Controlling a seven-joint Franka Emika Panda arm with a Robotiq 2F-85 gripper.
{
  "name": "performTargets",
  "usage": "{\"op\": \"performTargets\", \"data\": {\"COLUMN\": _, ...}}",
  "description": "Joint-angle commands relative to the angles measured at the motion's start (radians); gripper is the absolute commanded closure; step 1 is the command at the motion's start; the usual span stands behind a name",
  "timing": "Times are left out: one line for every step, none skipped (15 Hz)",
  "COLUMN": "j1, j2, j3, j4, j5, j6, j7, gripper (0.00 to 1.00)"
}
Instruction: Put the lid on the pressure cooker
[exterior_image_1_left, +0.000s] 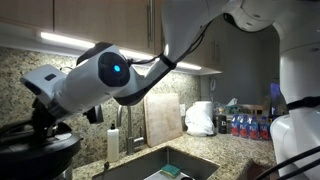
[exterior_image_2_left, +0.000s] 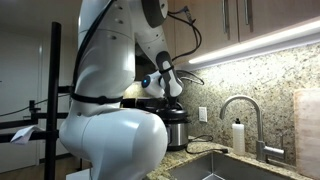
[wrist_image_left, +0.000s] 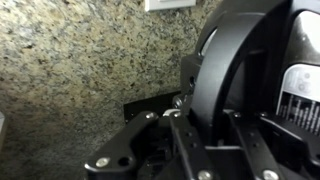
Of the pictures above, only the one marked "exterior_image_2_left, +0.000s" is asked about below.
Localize black camera stand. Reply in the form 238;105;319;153
0;21;73;180

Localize white paper tag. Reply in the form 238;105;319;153
9;125;45;146

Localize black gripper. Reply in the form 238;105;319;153
167;95;182;109

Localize black stove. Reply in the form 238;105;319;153
120;97;158;110

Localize brushed steel gooseneck faucet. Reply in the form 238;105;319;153
219;94;286;164

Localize brown wooden wall cabinets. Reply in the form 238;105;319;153
164;0;320;64

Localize light wooden cutting board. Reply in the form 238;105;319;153
293;88;320;179

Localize metal cabinet door handle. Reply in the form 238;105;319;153
222;0;231;41
244;0;254;33

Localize stainless steel sink basin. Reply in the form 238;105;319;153
166;151;296;180

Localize black cooker power cord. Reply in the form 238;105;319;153
184;134;230;155

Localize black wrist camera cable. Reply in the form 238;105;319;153
166;6;205;86

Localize under cabinet light strip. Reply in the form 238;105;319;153
188;19;320;66

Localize white wall power outlet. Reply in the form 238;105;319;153
198;106;208;123

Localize stainless steel pressure cooker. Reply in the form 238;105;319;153
165;120;191;152

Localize white soap dispenser bottle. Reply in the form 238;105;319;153
232;118;246;156

